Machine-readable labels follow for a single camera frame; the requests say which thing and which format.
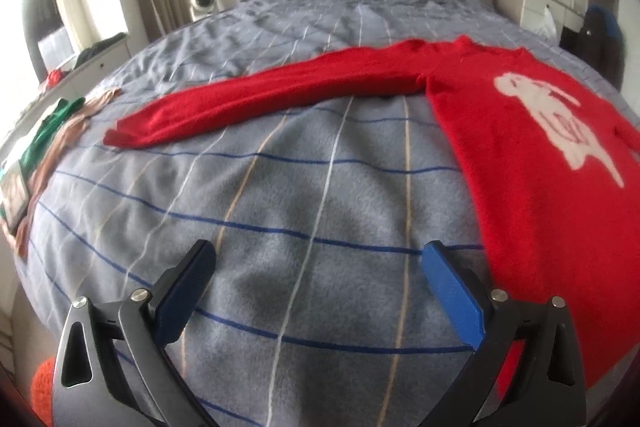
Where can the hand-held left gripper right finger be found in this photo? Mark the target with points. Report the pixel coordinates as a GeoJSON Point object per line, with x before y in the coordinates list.
{"type": "Point", "coordinates": [452, 292]}

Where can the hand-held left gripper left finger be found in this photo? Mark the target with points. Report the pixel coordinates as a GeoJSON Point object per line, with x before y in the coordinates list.
{"type": "Point", "coordinates": [182, 292]}

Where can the red sweater with white print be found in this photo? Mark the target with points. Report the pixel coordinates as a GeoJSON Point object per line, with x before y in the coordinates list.
{"type": "Point", "coordinates": [525, 147]}

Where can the dark clothes pile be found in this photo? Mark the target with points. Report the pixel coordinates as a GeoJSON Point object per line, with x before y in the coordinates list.
{"type": "Point", "coordinates": [97, 48]}

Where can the dark chair with clothes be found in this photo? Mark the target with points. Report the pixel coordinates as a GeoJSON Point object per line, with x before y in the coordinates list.
{"type": "Point", "coordinates": [600, 42]}

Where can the grey checked bed blanket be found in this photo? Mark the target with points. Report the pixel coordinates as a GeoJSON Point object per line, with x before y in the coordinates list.
{"type": "Point", "coordinates": [280, 187]}

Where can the orange knitted item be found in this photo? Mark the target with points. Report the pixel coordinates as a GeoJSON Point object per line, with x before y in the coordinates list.
{"type": "Point", "coordinates": [42, 387]}

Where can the beige tights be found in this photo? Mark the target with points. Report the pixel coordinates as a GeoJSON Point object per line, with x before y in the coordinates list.
{"type": "Point", "coordinates": [55, 157]}

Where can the green garment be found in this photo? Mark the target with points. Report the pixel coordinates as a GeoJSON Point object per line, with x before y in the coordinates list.
{"type": "Point", "coordinates": [45, 132]}

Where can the white dresser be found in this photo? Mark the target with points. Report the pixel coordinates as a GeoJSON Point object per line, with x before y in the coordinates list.
{"type": "Point", "coordinates": [70, 72]}

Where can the white plastic bag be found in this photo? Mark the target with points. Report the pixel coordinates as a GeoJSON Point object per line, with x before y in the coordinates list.
{"type": "Point", "coordinates": [547, 23]}

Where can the white bedside cabinet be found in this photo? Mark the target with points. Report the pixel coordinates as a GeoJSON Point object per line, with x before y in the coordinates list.
{"type": "Point", "coordinates": [535, 2]}

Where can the white round camera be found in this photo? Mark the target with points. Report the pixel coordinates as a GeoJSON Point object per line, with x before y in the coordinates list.
{"type": "Point", "coordinates": [202, 3]}

